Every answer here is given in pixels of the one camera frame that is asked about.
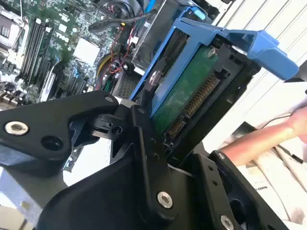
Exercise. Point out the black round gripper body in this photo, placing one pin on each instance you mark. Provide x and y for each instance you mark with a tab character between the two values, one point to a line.
100	203

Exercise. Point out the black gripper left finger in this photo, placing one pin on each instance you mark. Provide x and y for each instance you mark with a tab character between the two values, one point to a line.
48	115

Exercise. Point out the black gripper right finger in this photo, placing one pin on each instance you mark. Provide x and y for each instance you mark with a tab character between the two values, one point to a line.
209	176

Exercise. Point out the hard disk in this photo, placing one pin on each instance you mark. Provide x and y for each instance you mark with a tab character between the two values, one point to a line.
182	100

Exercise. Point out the person's hand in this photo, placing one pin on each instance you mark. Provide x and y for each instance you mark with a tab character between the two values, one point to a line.
301	122

